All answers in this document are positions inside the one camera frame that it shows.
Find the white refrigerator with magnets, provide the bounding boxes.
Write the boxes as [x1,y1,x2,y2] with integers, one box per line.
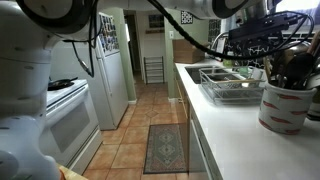
[49,11,130,131]

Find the metal dish drying rack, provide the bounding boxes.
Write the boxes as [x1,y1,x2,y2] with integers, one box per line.
[200,67,265,105]

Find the small patterned floor rug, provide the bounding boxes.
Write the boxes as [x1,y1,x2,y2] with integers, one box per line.
[143,124,187,174]

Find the black frying pan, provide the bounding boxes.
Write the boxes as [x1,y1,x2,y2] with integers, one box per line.
[47,77,77,91]

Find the wooden base cabinets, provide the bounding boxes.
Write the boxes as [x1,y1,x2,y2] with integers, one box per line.
[174,70,189,127]

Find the black wire shoe rack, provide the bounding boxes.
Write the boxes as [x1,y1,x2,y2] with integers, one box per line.
[144,56,165,84]

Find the white light switch plate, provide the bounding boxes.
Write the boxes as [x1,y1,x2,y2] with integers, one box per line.
[169,31,174,39]

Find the white Bosch dishwasher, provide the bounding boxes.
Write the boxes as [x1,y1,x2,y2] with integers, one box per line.
[189,112,213,180]

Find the white utensil crock red fish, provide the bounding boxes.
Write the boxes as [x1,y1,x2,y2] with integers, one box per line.
[258,83,317,135]

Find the black white wall tile art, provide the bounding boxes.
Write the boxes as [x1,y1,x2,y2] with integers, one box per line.
[181,11,193,24]

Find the light wooden robot table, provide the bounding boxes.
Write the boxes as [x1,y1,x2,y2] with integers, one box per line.
[57,164,88,180]

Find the brown cardboard box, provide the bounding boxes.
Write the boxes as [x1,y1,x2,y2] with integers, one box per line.
[172,39,205,64]

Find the steel kitchen sink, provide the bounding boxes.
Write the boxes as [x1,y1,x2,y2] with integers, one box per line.
[186,66,236,84]

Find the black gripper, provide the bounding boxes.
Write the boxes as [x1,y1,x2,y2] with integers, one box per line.
[228,12,299,55]

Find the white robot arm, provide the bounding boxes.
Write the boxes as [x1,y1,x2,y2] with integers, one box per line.
[0,0,282,180]

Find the white oven stove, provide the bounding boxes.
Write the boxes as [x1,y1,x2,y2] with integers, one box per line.
[40,80,101,174]

